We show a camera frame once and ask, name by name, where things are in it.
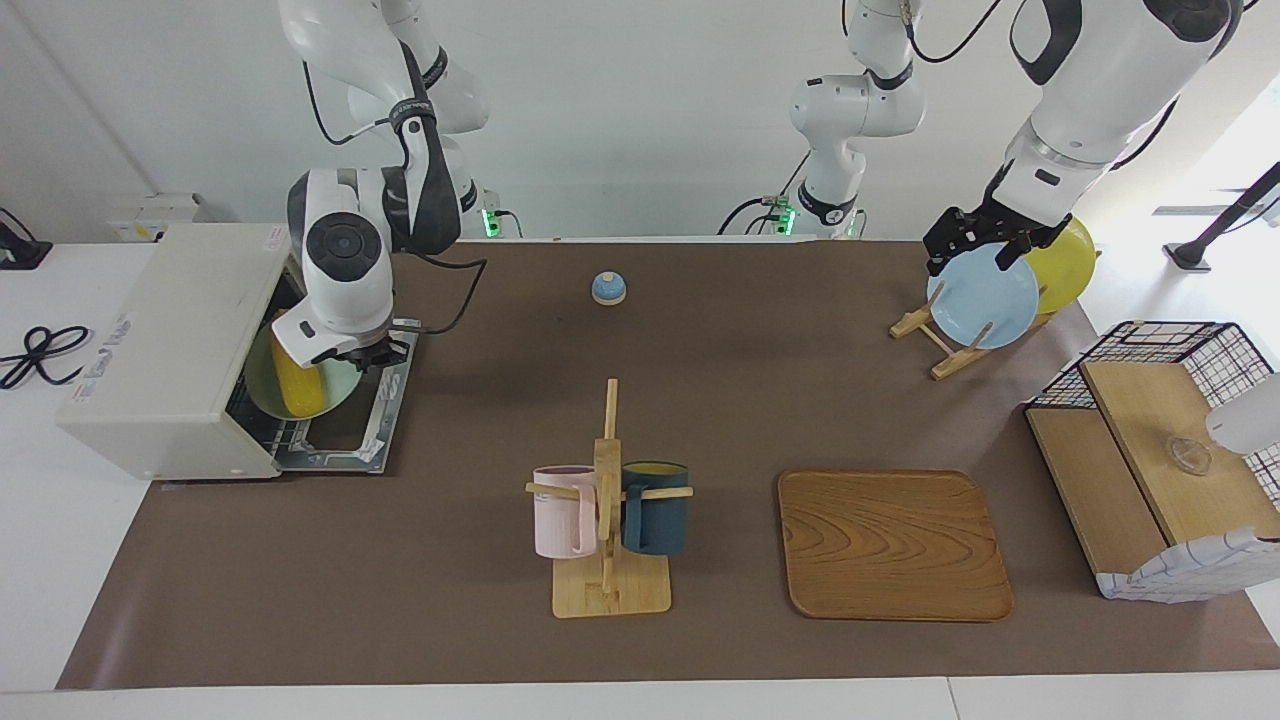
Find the dark blue mug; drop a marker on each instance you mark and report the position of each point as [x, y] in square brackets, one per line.
[655, 515]

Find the black floor stand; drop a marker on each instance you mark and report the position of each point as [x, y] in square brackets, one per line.
[1215, 230]

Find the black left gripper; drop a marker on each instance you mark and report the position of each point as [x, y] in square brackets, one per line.
[985, 225]

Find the small blue call bell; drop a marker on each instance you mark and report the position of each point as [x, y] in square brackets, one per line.
[609, 290]

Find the black clamp base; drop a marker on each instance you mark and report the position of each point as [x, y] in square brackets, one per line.
[20, 250]

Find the yellow corn cob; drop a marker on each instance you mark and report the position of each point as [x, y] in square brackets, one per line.
[297, 390]

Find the yellow plate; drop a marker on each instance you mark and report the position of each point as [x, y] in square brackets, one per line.
[1065, 270]

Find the white checked cloth liner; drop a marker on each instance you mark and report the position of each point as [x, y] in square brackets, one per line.
[1190, 575]

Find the brown wooden tray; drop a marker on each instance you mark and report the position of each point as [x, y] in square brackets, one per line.
[890, 545]

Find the white wall box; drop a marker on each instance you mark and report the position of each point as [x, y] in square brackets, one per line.
[160, 215]

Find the clear glass dish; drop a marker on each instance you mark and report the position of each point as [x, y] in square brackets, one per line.
[1188, 455]

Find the light blue plate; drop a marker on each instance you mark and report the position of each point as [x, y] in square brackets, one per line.
[985, 300]

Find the pink mug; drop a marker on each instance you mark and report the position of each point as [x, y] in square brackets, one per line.
[562, 515]

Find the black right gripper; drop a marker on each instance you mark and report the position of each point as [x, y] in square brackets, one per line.
[370, 353]

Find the brown table mat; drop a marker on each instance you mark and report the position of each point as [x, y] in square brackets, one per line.
[700, 400]

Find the wooden plate rack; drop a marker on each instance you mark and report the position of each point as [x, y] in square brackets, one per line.
[950, 362]

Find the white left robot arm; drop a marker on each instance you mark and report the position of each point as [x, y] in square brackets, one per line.
[1110, 90]

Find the light green plate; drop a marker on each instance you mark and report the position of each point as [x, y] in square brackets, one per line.
[340, 385]

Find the wooden mug tree stand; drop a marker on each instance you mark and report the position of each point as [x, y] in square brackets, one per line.
[608, 590]

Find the white toaster oven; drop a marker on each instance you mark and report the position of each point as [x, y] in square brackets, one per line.
[170, 350]

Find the white rounded fixture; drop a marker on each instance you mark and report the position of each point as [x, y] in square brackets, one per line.
[1250, 415]

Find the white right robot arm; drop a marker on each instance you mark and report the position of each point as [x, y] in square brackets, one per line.
[345, 260]

